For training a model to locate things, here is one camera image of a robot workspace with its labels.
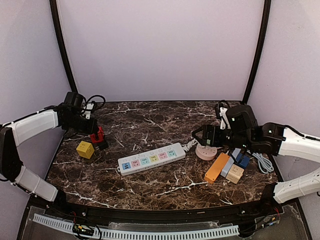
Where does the red cube socket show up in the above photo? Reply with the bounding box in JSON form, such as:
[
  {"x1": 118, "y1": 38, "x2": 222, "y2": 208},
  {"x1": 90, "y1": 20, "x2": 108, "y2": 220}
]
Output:
[{"x1": 90, "y1": 126, "x2": 105, "y2": 144}]

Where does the pink round socket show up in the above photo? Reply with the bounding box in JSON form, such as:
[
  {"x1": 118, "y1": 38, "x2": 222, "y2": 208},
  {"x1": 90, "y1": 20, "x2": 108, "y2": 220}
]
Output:
[{"x1": 195, "y1": 144, "x2": 218, "y2": 161}]

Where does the yellow cube socket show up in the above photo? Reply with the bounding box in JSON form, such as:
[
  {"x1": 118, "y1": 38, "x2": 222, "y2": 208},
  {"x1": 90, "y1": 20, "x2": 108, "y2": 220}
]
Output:
[{"x1": 76, "y1": 141, "x2": 95, "y2": 159}]

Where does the white twisted power-strip cord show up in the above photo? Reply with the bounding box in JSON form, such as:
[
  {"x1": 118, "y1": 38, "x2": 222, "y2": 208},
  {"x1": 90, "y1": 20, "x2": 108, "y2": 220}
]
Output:
[{"x1": 180, "y1": 139, "x2": 198, "y2": 152}]

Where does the white multi-socket power strip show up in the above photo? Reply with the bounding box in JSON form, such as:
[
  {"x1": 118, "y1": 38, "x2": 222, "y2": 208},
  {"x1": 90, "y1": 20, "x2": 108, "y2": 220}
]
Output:
[{"x1": 117, "y1": 143, "x2": 186, "y2": 176}]

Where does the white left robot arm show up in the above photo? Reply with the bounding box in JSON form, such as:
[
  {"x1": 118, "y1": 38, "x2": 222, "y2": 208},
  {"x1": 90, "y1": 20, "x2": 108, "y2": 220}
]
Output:
[{"x1": 0, "y1": 91, "x2": 109, "y2": 205}]

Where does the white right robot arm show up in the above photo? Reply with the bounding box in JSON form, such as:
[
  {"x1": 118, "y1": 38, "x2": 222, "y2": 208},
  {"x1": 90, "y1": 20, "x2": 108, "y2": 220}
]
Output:
[{"x1": 191, "y1": 105, "x2": 320, "y2": 205}]

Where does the dark blue cube socket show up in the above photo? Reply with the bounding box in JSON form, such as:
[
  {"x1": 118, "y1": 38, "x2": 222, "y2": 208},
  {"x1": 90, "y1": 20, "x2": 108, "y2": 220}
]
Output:
[{"x1": 234, "y1": 153, "x2": 250, "y2": 169}]

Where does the beige cube socket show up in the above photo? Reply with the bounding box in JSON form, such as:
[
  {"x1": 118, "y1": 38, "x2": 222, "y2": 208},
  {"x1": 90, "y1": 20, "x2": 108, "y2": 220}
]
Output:
[{"x1": 225, "y1": 164, "x2": 245, "y2": 184}]

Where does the light blue power strip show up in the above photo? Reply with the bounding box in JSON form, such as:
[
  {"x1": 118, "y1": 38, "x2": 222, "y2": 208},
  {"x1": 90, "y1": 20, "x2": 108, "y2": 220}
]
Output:
[{"x1": 220, "y1": 148, "x2": 241, "y2": 178}]

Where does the orange power strip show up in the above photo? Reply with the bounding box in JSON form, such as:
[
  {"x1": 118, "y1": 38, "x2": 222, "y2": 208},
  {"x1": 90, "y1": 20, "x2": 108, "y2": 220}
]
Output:
[{"x1": 204, "y1": 152, "x2": 230, "y2": 184}]

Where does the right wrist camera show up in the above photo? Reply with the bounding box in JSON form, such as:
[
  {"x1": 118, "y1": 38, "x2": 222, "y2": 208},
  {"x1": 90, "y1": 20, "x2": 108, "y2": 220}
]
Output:
[{"x1": 214, "y1": 100, "x2": 231, "y2": 130}]

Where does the grey coiled cable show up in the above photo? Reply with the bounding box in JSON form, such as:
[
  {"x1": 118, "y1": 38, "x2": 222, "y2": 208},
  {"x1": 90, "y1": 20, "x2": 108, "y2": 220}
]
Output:
[{"x1": 251, "y1": 152, "x2": 275, "y2": 175}]

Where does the black enclosure frame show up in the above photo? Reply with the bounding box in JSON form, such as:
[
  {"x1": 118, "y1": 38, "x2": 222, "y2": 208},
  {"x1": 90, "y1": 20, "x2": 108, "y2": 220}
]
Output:
[{"x1": 17, "y1": 0, "x2": 313, "y2": 240}]

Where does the white slotted cable duct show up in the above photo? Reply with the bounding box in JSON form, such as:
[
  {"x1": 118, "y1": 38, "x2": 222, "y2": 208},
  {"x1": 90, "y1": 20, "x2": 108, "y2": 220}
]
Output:
[{"x1": 32, "y1": 213, "x2": 240, "y2": 240}]

